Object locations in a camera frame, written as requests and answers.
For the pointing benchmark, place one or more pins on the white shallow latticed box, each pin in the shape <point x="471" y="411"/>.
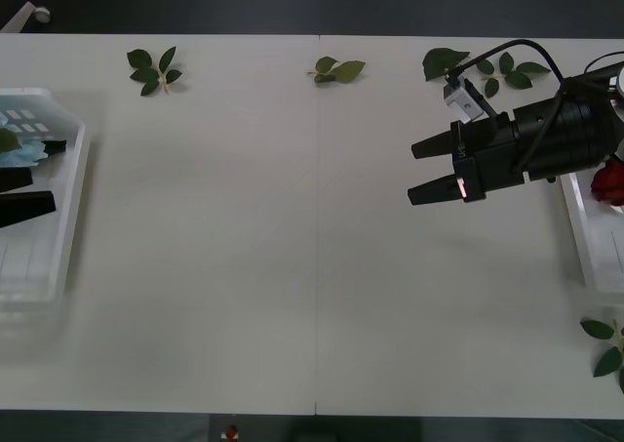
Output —
<point x="63" y="169"/>

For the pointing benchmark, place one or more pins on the green twig, pale stalk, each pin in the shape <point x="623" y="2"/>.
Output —
<point x="598" y="329"/>

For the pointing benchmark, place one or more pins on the white furniture leg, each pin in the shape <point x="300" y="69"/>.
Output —
<point x="17" y="20"/>

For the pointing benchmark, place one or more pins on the white shallow plain box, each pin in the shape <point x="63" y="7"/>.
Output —
<point x="599" y="247"/>

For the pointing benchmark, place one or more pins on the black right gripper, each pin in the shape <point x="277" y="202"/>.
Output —
<point x="492" y="161"/>

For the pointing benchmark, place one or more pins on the large single green leaf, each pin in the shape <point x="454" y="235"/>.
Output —
<point x="439" y="61"/>

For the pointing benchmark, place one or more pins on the green twig, small dark leaves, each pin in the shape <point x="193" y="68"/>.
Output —
<point x="519" y="78"/>

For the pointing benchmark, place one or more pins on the white caster wheel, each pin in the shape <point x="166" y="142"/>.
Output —
<point x="44" y="13"/>

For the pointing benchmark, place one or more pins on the olive green leaf twig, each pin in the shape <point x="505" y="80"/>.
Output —
<point x="347" y="70"/>

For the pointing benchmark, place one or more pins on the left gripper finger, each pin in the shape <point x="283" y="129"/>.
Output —
<point x="14" y="178"/>
<point x="24" y="208"/>

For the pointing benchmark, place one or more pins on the red rose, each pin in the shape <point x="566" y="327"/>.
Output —
<point x="609" y="181"/>

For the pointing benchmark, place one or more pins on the five-leaf green twig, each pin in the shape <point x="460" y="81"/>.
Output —
<point x="141" y="60"/>

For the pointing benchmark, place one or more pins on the pale blue artificial flower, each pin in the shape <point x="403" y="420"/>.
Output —
<point x="27" y="156"/>

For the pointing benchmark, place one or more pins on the small red object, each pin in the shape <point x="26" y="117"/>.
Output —
<point x="230" y="432"/>

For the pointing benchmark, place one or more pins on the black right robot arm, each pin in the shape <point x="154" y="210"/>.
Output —
<point x="570" y="130"/>

